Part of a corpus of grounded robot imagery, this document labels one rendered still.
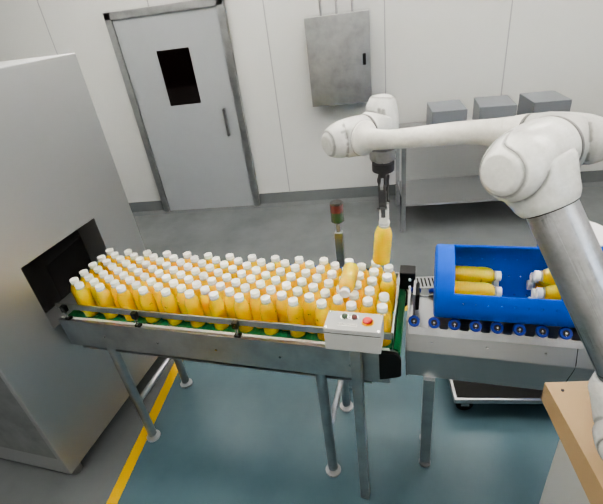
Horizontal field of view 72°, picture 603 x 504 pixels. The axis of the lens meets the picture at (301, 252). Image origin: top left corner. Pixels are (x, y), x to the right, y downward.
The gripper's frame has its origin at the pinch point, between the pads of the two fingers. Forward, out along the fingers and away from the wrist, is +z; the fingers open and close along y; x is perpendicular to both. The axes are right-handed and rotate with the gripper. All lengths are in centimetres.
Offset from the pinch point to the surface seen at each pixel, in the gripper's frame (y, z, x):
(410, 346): -10, 54, -10
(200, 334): -20, 50, 78
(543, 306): -11, 29, -54
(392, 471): -12, 139, -3
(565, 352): -9, 51, -65
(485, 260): 16, 29, -38
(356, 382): -28, 58, 9
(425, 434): -6, 113, -18
